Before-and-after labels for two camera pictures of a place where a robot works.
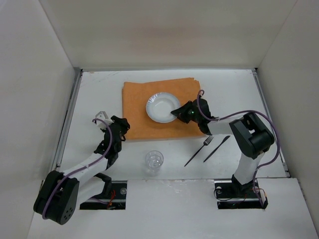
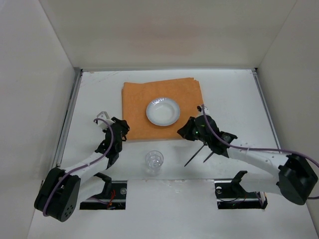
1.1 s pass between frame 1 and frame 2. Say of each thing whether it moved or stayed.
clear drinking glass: stayed
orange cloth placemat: stayed
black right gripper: moved
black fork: stayed
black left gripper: stayed
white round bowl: moved
